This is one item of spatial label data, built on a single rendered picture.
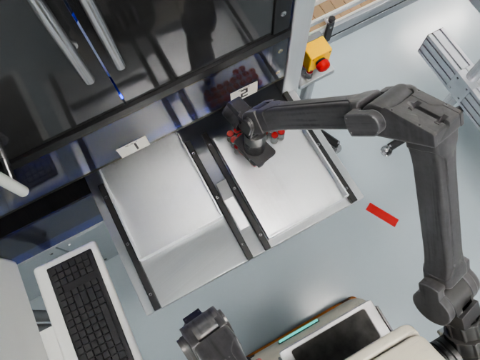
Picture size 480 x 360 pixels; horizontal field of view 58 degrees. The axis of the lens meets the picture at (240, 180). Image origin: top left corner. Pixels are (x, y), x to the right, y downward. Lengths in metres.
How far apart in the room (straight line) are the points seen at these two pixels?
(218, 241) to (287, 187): 0.26
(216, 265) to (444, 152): 0.73
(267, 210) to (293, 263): 0.90
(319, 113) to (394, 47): 1.87
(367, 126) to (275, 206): 0.60
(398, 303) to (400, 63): 1.29
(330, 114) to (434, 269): 0.34
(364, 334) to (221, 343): 0.48
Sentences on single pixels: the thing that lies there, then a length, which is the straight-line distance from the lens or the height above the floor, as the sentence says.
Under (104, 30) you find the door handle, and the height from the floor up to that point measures 1.54.
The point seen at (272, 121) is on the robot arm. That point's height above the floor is 1.24.
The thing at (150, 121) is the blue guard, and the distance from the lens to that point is 1.13.
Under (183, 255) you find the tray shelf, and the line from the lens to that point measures 1.24.
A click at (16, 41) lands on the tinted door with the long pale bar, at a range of 0.81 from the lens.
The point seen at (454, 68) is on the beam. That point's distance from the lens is 2.00.
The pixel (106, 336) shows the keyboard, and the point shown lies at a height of 0.83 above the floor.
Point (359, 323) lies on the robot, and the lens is 1.09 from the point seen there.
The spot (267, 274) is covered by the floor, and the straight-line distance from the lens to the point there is 2.11.
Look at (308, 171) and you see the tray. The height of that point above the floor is 0.88.
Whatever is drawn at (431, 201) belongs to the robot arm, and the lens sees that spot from 0.77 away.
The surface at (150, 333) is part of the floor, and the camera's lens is 2.15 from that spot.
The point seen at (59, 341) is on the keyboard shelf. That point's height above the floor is 0.80.
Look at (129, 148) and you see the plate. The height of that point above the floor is 1.03.
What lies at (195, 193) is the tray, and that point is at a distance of 1.27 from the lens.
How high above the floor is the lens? 2.10
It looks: 72 degrees down
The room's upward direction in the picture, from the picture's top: 5 degrees counter-clockwise
